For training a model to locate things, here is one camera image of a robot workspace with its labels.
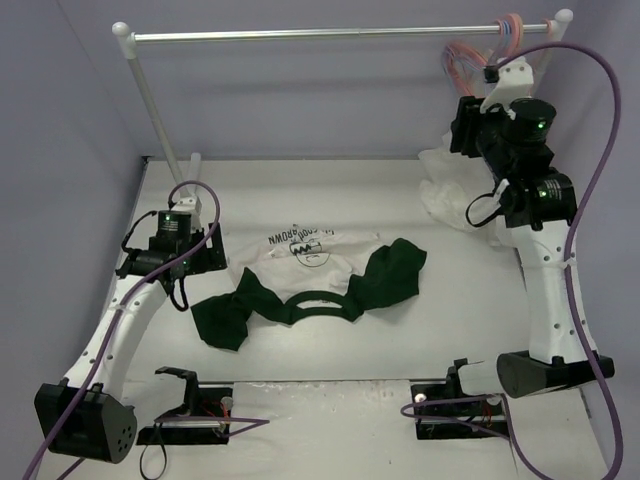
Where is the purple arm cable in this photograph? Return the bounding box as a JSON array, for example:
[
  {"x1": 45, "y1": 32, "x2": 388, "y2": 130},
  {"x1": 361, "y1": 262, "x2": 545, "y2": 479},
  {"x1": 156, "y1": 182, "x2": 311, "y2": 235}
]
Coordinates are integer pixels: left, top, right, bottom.
[
  {"x1": 399, "y1": 42, "x2": 626, "y2": 480},
  {"x1": 19, "y1": 180, "x2": 271, "y2": 480}
]

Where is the pink hanger under garment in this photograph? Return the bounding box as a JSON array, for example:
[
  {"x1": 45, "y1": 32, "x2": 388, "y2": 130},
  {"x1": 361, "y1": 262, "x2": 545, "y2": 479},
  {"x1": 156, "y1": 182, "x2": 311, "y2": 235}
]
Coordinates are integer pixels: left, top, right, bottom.
[{"x1": 527, "y1": 19, "x2": 555, "y2": 84}]

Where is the white and green t-shirt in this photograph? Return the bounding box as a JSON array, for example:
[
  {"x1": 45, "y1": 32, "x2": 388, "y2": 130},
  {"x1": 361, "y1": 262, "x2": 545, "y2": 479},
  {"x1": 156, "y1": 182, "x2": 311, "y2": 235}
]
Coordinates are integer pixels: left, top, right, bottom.
[{"x1": 191, "y1": 226, "x2": 428, "y2": 351}]

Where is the pink plastic hanger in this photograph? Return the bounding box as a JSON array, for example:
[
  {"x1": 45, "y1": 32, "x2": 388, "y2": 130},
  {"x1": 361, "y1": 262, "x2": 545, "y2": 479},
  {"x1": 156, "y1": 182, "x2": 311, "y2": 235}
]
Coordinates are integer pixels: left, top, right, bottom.
[{"x1": 446, "y1": 14, "x2": 526, "y2": 101}]

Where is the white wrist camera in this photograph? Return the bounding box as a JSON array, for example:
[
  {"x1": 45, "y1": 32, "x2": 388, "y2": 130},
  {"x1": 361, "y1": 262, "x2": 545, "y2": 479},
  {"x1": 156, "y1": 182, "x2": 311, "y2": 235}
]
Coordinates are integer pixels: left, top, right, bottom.
[
  {"x1": 169, "y1": 196, "x2": 202, "y2": 216},
  {"x1": 480, "y1": 56, "x2": 534, "y2": 114}
]

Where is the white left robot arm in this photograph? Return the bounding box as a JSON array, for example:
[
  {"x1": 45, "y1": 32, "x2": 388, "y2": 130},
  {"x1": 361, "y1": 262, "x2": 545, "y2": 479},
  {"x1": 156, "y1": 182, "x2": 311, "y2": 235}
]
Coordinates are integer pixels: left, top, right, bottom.
[{"x1": 34, "y1": 209, "x2": 226, "y2": 464}]

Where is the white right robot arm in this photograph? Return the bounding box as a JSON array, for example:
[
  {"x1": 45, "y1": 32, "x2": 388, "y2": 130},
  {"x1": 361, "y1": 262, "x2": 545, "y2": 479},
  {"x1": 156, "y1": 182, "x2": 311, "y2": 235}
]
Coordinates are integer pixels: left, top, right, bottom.
[{"x1": 442, "y1": 96, "x2": 615, "y2": 412}]

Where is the white clothes rack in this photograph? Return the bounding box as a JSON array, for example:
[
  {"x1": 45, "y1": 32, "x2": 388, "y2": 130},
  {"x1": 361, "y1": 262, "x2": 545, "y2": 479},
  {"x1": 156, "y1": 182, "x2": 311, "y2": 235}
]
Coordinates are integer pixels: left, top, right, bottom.
[{"x1": 111, "y1": 8, "x2": 575, "y2": 211}]

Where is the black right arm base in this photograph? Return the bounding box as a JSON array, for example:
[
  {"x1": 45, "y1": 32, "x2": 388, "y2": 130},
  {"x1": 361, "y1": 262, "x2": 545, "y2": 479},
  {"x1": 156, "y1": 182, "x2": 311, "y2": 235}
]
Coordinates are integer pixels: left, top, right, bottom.
[{"x1": 408, "y1": 358, "x2": 510, "y2": 441}]

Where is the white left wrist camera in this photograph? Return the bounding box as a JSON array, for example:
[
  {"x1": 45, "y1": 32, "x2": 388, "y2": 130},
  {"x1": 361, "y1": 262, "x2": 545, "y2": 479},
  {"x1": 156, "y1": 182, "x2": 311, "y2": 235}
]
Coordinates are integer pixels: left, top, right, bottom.
[{"x1": 169, "y1": 196, "x2": 202, "y2": 216}]

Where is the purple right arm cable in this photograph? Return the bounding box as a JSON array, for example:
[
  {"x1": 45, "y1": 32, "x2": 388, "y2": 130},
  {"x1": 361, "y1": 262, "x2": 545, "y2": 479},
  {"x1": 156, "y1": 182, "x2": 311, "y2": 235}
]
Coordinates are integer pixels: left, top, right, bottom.
[{"x1": 399, "y1": 42, "x2": 626, "y2": 480}]

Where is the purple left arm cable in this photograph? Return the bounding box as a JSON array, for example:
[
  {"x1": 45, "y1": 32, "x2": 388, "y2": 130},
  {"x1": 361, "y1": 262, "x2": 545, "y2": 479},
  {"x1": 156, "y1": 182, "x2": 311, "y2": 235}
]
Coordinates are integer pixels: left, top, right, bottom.
[{"x1": 19, "y1": 180, "x2": 271, "y2": 480}]

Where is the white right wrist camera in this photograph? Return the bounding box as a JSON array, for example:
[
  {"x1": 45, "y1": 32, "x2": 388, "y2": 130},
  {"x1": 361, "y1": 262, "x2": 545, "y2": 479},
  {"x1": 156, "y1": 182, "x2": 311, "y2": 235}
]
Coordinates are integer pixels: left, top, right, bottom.
[{"x1": 480, "y1": 56, "x2": 534, "y2": 114}]

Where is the white hanging garment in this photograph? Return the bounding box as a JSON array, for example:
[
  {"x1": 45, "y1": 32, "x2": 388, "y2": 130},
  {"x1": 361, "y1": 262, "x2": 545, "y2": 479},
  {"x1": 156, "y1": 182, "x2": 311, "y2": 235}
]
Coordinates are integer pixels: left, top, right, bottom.
[{"x1": 418, "y1": 132, "x2": 515, "y2": 248}]

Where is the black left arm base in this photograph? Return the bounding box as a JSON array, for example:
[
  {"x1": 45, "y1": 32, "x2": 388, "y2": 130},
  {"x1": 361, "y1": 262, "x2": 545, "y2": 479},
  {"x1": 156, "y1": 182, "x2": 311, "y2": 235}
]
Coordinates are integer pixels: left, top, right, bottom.
[{"x1": 135, "y1": 365, "x2": 235, "y2": 479}]

